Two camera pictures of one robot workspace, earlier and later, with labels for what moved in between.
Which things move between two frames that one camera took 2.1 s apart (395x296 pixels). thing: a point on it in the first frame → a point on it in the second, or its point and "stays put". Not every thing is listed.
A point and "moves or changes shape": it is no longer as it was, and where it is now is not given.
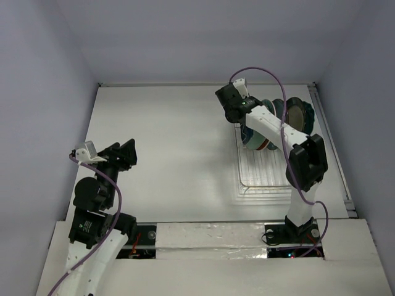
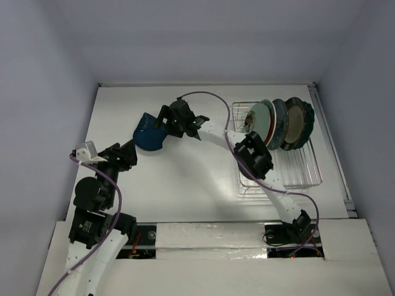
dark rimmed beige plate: x=295 y=113 stays put
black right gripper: x=224 y=97 → x=165 y=120
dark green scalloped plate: x=309 y=117 stays put
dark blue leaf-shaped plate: x=246 y=133 moves or changes shape
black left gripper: x=123 y=155 stays put
